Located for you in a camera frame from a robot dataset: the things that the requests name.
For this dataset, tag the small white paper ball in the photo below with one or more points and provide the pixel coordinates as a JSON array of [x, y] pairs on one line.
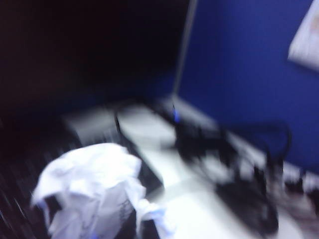
[[99, 179]]

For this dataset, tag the black desk device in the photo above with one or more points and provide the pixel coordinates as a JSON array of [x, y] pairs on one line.
[[194, 132]]

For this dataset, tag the blue partition panel with poster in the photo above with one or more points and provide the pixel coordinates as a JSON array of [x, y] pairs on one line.
[[244, 62]]

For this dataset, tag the black computer monitor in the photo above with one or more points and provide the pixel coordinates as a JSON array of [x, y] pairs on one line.
[[74, 49]]

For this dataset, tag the white paper poster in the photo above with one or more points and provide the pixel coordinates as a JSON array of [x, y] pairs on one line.
[[307, 35]]

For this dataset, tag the grey partition post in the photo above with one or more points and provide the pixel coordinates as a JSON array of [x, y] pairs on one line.
[[185, 44]]

